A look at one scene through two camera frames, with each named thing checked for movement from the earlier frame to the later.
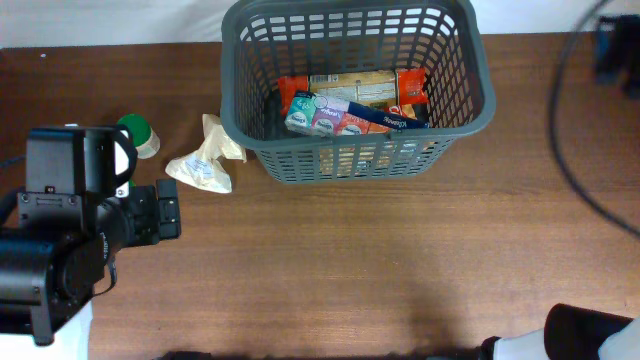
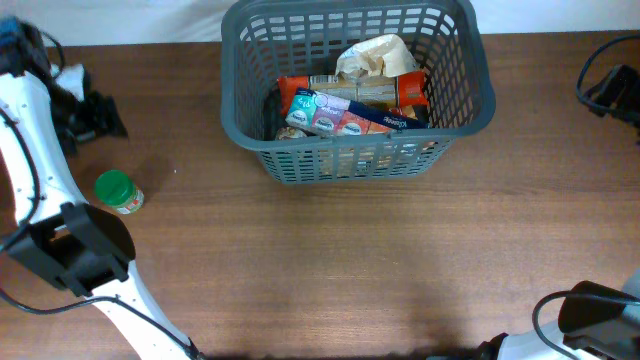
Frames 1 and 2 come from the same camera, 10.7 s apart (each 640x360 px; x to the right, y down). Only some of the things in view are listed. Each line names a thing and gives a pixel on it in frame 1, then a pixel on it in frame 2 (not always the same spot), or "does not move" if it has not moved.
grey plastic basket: x=262 y=41 does not move
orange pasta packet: x=412 y=87 does not move
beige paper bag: x=203 y=168 to x=385 y=54
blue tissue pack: x=310 y=113 does not move
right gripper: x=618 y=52 to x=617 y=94
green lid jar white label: x=147 y=142 to x=289 y=133
